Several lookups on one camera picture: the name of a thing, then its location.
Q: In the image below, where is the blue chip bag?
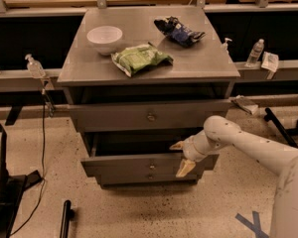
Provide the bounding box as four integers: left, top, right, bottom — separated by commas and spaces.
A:
154, 16, 206, 48

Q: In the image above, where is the black stand base left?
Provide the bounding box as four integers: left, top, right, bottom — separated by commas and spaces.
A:
0, 123, 43, 238

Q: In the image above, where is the clear water bottle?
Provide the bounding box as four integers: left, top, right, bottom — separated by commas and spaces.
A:
245, 39, 264, 67

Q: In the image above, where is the grey top drawer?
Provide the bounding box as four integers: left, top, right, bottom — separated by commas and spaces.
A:
70, 100, 232, 132

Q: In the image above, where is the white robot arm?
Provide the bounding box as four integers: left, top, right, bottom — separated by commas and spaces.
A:
171, 116, 298, 238

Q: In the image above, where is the black stand leg right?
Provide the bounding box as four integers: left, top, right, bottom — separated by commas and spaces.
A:
264, 108, 298, 148

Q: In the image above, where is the green chip bag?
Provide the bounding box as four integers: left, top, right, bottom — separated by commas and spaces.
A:
111, 44, 174, 77

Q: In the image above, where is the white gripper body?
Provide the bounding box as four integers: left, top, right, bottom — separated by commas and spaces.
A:
183, 134, 211, 162

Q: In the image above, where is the right sanitizer pump bottle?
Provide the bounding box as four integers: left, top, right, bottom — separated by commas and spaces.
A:
222, 38, 232, 54

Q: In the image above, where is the grey drawer cabinet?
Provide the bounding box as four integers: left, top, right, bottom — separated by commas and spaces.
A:
58, 6, 239, 186

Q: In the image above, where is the black cable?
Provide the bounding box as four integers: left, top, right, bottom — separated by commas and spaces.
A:
9, 88, 48, 238

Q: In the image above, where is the white paper packet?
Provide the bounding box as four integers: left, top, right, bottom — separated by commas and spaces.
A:
261, 52, 279, 72

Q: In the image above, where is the left sanitizer pump bottle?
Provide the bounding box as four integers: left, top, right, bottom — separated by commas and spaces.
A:
25, 54, 46, 78

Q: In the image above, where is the grey bottom drawer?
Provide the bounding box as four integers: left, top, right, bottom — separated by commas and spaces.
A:
96, 174, 202, 186

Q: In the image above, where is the grey drawer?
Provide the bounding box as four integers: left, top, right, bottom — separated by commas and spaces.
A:
70, 100, 232, 132
96, 174, 202, 186
81, 132, 219, 179

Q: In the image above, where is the folded cloth on rail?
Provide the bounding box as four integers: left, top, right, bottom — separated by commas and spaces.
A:
231, 95, 258, 114

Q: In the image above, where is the white bowl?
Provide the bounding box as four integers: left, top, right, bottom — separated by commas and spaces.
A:
86, 26, 123, 56

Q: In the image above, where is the black bar on floor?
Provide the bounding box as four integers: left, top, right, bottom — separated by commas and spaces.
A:
60, 200, 75, 238

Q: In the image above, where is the sanitizer pump bottle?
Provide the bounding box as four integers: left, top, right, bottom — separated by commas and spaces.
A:
222, 38, 232, 54
25, 54, 46, 78

